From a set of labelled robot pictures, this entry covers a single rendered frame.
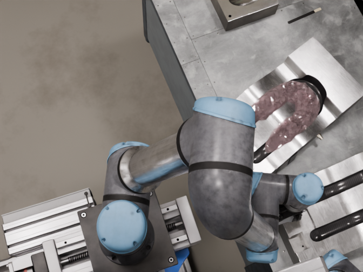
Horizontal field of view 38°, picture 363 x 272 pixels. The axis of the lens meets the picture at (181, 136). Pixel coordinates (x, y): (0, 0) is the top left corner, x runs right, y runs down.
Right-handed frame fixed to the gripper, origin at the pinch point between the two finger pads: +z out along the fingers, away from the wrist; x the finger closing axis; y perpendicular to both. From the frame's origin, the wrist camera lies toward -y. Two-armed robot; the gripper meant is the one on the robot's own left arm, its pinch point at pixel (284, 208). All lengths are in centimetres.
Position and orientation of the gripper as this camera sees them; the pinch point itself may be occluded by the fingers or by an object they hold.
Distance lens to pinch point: 166.4
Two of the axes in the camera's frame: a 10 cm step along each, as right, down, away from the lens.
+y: -9.3, 3.5, -1.5
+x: 3.8, 8.9, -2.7
